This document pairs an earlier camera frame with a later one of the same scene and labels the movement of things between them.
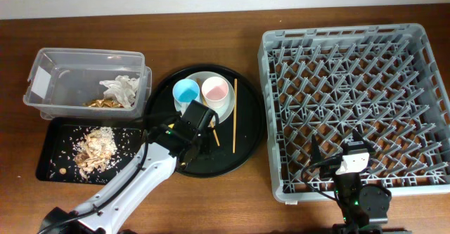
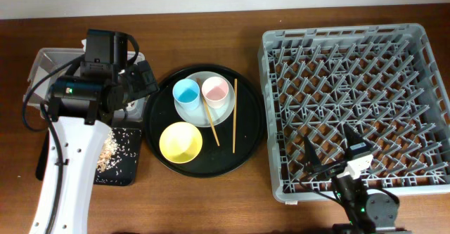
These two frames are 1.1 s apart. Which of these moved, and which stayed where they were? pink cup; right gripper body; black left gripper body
Moved: black left gripper body
Stayed: pink cup; right gripper body
